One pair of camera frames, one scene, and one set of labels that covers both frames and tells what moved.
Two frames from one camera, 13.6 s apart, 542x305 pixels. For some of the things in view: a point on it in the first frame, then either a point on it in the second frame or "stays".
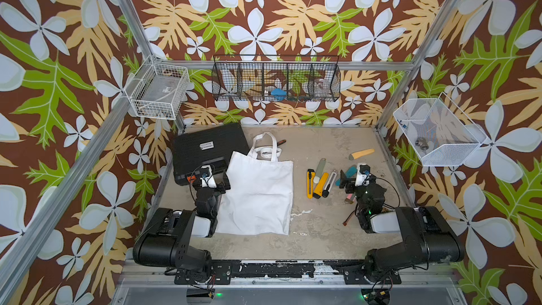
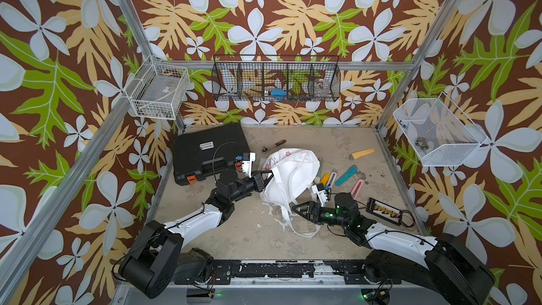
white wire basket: [157, 91] stays
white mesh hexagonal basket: [436, 133] stays
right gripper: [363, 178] -> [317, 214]
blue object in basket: [279, 94] stays
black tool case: [217, 143] stays
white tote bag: [260, 200] -> [288, 173]
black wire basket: [275, 78] stays
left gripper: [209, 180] -> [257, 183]
